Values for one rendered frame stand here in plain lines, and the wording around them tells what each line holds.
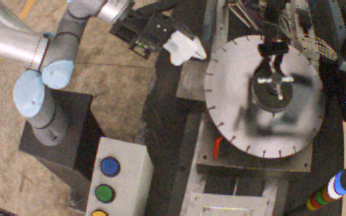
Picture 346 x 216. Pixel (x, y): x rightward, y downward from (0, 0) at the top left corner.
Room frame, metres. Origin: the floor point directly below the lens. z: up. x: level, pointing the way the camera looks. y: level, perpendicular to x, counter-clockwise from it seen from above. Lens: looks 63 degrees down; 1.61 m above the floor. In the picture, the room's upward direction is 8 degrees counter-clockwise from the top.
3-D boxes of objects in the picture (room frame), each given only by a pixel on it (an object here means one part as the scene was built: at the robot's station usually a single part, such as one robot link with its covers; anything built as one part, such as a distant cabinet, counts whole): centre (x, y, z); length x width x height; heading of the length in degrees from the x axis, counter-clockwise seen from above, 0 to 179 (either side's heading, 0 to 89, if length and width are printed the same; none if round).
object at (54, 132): (0.45, 0.39, 0.80); 0.15 x 0.15 x 0.10
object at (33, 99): (0.46, 0.39, 0.91); 0.13 x 0.12 x 0.14; 171
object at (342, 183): (0.05, -0.28, 1.14); 0.05 x 0.04 x 0.03; 72
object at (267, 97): (0.35, -0.23, 0.96); 0.11 x 0.11 x 0.03
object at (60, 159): (0.45, 0.39, 0.37); 0.40 x 0.40 x 0.75; 72
